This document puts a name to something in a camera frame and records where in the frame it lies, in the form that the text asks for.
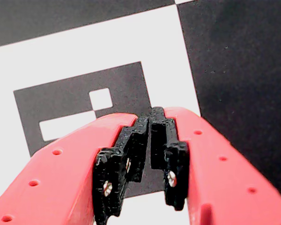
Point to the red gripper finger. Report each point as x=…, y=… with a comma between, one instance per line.
x=224, y=187
x=49, y=187

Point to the black white marker checkerboard mat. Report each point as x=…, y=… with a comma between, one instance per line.
x=236, y=70

